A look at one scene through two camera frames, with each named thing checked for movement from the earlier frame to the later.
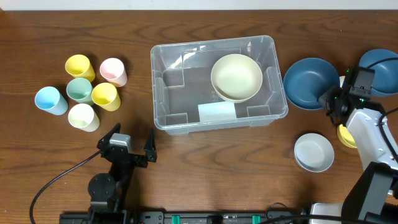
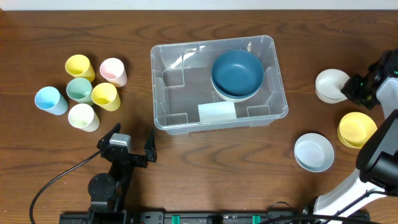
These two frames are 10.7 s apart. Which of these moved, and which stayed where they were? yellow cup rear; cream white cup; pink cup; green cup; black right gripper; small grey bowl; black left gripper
Moved: black right gripper
Stayed: black left gripper; green cup; pink cup; yellow cup rear; small grey bowl; cream white cup
